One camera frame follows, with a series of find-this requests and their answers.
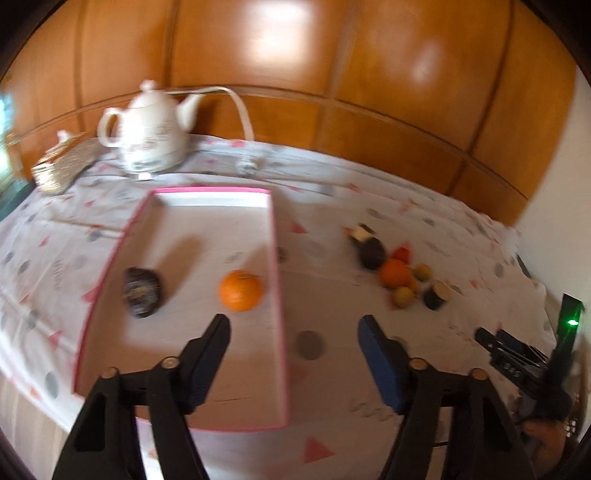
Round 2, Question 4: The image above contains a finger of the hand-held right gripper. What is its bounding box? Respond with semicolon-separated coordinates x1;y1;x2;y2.
497;329;551;368
475;327;548;389

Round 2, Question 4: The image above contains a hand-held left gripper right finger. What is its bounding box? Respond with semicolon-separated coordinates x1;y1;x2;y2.
358;315;536;480

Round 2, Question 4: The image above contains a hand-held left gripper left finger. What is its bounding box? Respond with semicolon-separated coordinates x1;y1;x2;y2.
53;314;232;480

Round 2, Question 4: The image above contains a pink rimmed white tray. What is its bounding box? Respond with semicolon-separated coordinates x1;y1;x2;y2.
74;186;291;432

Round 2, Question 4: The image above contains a large orange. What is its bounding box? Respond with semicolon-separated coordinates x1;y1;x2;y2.
218;270;265;312

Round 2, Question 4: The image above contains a small mandarin orange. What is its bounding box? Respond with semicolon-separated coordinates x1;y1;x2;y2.
379;258;411;289

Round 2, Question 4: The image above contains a large dark wrinkled fruit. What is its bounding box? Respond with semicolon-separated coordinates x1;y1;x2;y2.
122;267;163;319

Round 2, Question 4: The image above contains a small dark round fruit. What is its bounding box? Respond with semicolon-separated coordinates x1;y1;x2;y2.
356;239;387;271

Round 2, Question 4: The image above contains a person's right hand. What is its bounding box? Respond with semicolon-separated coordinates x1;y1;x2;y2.
522;416;574;472

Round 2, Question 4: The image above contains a white patterned tablecloth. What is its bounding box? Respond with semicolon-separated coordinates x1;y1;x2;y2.
0;134;573;480

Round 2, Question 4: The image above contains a silver kettle base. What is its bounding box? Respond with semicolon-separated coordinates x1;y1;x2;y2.
122;166;185;182

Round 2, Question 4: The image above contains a white floral ceramic kettle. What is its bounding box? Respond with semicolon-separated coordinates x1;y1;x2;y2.
97;80;204;174

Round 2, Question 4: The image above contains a silver embossed tissue box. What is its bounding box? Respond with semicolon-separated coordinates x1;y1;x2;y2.
31;130;100;195

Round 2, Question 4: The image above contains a white power cord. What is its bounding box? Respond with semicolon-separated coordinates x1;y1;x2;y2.
182;85;257;141

